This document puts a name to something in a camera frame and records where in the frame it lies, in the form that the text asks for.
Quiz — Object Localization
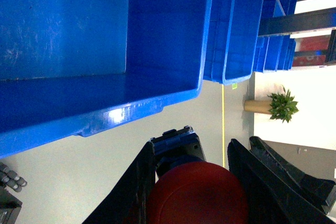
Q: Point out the stacked blue bins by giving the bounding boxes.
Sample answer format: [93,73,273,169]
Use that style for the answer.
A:
[203,0,297,85]

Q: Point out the blue middle plastic bin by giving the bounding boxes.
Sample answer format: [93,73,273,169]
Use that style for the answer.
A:
[1,0,212,158]

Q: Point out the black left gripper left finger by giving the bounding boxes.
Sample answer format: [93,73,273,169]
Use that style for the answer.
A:
[84,142,155,223]

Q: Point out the potted green plant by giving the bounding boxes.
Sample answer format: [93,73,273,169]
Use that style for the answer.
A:
[244,86,299,123]

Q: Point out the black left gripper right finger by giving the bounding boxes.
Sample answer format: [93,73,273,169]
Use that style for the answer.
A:
[227,136,335,223]

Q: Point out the red mushroom push button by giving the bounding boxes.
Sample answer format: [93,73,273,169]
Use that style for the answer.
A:
[146,126,249,223]

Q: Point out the grey corrugated cable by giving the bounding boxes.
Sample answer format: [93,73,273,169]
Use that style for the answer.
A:
[0,162,28,193]

